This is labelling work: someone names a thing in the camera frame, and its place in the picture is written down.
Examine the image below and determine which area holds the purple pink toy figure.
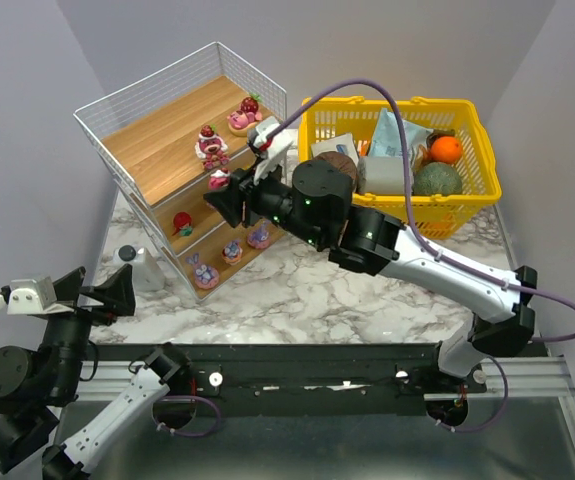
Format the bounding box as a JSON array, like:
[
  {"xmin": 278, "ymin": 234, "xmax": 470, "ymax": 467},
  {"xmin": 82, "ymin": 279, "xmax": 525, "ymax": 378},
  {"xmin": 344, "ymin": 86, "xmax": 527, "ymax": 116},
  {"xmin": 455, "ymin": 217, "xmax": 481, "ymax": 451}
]
[{"xmin": 246, "ymin": 220, "xmax": 270, "ymax": 250}]

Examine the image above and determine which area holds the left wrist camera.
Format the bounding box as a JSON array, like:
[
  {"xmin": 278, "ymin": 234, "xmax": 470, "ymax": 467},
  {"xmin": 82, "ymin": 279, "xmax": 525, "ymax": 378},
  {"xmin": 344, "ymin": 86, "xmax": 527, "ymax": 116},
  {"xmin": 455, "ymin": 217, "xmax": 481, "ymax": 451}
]
[{"xmin": 0, "ymin": 276, "xmax": 74, "ymax": 316}]

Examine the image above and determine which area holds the brown chocolate donut cake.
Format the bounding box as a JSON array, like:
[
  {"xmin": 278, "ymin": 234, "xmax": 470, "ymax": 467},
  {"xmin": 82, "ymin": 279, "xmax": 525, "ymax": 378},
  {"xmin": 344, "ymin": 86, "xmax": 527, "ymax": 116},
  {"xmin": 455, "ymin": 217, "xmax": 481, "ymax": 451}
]
[{"xmin": 316, "ymin": 151, "xmax": 358, "ymax": 182}]

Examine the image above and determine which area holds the light blue snack bag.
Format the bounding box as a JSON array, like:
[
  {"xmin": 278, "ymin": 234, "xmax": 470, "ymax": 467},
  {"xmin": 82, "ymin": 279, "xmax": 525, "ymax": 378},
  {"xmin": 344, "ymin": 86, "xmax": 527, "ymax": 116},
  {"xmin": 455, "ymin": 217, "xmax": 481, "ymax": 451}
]
[{"xmin": 368, "ymin": 108, "xmax": 432, "ymax": 162}]

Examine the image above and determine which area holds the red strawberry toy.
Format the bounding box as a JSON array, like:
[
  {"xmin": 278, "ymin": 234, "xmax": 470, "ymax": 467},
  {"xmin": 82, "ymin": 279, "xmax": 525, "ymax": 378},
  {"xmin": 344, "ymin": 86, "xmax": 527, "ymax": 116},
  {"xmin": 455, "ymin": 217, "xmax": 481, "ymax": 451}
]
[{"xmin": 172, "ymin": 211, "xmax": 193, "ymax": 237}]

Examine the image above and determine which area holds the white wire wooden shelf rack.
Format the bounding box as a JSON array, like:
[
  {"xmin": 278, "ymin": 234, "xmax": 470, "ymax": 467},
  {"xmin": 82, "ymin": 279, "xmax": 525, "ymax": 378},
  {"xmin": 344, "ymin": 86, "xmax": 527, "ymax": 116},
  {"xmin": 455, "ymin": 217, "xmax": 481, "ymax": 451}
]
[{"xmin": 74, "ymin": 42, "xmax": 287, "ymax": 301}]

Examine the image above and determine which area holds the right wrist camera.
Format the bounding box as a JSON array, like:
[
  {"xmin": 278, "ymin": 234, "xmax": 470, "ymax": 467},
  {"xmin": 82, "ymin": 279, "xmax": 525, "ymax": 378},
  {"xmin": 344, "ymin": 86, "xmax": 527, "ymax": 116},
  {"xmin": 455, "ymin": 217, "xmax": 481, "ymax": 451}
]
[{"xmin": 247, "ymin": 116, "xmax": 295, "ymax": 185}]

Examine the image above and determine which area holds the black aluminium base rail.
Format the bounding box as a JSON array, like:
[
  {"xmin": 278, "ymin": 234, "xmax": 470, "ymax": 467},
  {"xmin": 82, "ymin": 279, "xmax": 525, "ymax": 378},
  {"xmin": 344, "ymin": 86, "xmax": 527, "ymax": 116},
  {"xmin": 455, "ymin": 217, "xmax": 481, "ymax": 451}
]
[{"xmin": 74, "ymin": 342, "xmax": 575, "ymax": 419}]

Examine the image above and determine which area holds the pink red figure toy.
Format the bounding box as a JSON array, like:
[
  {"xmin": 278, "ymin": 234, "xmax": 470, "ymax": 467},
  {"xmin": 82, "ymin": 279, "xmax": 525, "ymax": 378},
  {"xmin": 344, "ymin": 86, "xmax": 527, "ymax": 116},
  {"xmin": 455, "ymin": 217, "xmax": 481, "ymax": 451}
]
[{"xmin": 208, "ymin": 168, "xmax": 231, "ymax": 190}]

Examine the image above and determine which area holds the pink strawberry cake toy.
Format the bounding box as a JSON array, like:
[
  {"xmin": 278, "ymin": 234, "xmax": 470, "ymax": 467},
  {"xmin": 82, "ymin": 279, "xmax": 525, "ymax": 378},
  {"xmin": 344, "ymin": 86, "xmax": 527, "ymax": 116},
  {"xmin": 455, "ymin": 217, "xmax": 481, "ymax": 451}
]
[{"xmin": 227, "ymin": 93, "xmax": 263, "ymax": 137}]

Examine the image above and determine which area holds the white tissue packet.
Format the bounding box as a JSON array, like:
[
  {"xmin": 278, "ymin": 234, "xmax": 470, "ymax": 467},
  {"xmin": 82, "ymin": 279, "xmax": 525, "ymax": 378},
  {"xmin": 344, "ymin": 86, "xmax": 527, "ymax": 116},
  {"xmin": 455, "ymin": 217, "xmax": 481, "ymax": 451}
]
[{"xmin": 311, "ymin": 133, "xmax": 359, "ymax": 162}]

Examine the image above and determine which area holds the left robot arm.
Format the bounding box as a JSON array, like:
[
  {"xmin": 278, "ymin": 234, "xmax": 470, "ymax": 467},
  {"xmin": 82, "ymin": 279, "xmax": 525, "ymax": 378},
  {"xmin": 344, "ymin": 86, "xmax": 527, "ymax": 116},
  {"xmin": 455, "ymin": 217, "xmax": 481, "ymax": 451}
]
[{"xmin": 0, "ymin": 264, "xmax": 195, "ymax": 479}]

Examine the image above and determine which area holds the purple bunny toy pink base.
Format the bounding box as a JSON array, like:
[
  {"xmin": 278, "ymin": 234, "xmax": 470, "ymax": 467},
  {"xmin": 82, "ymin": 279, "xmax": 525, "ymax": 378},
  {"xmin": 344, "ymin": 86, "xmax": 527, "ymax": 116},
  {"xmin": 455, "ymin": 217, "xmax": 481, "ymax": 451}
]
[{"xmin": 185, "ymin": 253, "xmax": 220, "ymax": 290}]

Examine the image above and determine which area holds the green melon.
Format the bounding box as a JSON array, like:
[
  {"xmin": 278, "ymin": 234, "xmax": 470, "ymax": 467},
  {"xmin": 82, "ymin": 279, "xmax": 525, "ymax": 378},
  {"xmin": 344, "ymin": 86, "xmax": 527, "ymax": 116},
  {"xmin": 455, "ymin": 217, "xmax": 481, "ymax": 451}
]
[{"xmin": 412, "ymin": 162, "xmax": 463, "ymax": 196}]

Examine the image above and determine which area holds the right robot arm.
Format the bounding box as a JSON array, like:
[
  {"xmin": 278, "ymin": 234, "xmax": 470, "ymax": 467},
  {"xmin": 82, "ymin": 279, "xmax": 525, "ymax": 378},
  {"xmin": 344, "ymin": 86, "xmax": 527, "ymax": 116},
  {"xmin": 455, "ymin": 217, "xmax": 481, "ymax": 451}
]
[{"xmin": 204, "ymin": 160, "xmax": 536, "ymax": 378}]

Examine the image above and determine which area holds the orange fruit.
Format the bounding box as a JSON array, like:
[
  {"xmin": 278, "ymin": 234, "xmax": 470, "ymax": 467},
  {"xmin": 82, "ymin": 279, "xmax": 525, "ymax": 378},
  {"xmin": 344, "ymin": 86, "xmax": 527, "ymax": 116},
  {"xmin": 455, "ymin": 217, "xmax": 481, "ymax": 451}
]
[{"xmin": 429, "ymin": 136, "xmax": 463, "ymax": 165}]

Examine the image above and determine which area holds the small purple bunny toy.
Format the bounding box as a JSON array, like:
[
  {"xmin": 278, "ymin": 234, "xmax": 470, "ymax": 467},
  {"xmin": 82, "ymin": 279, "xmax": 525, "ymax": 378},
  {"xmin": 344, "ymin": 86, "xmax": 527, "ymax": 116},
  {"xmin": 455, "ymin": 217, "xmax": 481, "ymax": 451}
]
[{"xmin": 221, "ymin": 239, "xmax": 243, "ymax": 265}]

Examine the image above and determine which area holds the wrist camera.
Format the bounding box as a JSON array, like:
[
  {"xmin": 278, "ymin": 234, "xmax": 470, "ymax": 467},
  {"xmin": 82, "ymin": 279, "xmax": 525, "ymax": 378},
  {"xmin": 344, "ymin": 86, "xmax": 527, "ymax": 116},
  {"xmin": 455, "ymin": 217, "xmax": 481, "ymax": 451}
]
[
  {"xmin": 247, "ymin": 116, "xmax": 295, "ymax": 185},
  {"xmin": 0, "ymin": 276, "xmax": 74, "ymax": 316}
]

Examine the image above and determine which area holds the white plastic bottle black cap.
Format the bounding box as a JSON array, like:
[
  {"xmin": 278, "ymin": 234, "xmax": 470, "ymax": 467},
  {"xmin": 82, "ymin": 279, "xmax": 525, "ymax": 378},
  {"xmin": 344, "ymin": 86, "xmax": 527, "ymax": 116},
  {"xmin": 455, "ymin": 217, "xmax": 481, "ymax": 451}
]
[{"xmin": 112, "ymin": 245, "xmax": 165, "ymax": 293}]

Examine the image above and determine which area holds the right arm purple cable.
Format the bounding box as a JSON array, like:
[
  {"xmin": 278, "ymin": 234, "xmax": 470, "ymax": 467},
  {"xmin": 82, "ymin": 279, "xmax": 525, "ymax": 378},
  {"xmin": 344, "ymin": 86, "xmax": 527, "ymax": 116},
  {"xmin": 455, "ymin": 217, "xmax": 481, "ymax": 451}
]
[{"xmin": 264, "ymin": 79, "xmax": 575, "ymax": 434}]

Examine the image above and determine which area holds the yellow plastic shopping basket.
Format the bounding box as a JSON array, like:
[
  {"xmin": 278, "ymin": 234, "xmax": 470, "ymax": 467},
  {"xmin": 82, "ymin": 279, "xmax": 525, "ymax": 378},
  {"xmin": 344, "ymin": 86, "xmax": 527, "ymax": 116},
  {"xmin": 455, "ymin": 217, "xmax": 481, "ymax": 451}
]
[{"xmin": 298, "ymin": 96, "xmax": 502, "ymax": 239}]

